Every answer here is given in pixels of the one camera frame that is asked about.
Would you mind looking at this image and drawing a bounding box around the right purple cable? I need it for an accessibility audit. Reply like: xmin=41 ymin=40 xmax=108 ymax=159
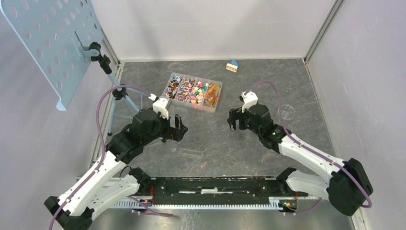
xmin=250 ymin=80 xmax=372 ymax=209

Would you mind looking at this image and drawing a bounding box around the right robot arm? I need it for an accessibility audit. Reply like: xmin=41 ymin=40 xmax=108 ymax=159
xmin=227 ymin=104 xmax=373 ymax=216

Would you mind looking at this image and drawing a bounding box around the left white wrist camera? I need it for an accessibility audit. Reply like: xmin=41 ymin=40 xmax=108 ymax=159
xmin=148 ymin=94 xmax=171 ymax=120

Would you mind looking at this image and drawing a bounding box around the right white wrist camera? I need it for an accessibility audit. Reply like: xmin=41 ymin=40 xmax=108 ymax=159
xmin=241 ymin=91 xmax=258 ymax=113

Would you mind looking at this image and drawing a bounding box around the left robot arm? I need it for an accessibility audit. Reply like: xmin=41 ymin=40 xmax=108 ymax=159
xmin=45 ymin=108 xmax=188 ymax=230

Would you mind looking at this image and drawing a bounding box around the toy block house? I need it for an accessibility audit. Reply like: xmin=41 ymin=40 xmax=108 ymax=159
xmin=226 ymin=59 xmax=239 ymax=73

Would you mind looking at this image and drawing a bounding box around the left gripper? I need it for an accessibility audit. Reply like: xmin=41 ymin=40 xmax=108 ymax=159
xmin=142 ymin=110 xmax=188 ymax=145

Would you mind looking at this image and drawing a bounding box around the light blue tripod stand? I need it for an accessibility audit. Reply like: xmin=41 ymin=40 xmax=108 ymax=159
xmin=79 ymin=42 xmax=149 ymax=136

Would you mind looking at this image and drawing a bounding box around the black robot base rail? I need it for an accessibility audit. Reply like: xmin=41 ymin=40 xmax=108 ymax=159
xmin=133 ymin=176 xmax=309 ymax=205

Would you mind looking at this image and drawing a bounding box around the clear compartment candy box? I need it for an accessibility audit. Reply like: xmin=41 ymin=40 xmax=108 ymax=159
xmin=162 ymin=72 xmax=223 ymax=114

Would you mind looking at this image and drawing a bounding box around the light blue perforated board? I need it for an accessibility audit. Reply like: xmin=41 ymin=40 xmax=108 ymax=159
xmin=0 ymin=0 xmax=103 ymax=111

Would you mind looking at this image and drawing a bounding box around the clear round plastic jar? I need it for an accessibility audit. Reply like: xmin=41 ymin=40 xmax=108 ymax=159
xmin=278 ymin=104 xmax=296 ymax=121

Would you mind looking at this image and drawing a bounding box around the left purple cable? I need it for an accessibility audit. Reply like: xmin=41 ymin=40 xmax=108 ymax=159
xmin=47 ymin=84 xmax=153 ymax=230

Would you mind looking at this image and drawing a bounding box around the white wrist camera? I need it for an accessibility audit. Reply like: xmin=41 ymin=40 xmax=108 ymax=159
xmin=148 ymin=94 xmax=171 ymax=120
xmin=241 ymin=91 xmax=258 ymax=113

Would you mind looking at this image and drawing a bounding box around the clear plastic scoop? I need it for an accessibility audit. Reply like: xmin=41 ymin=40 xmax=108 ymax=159
xmin=179 ymin=148 xmax=204 ymax=158

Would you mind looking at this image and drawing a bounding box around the purple cable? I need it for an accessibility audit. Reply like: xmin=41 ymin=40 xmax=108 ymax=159
xmin=47 ymin=84 xmax=153 ymax=230
xmin=250 ymin=80 xmax=372 ymax=209

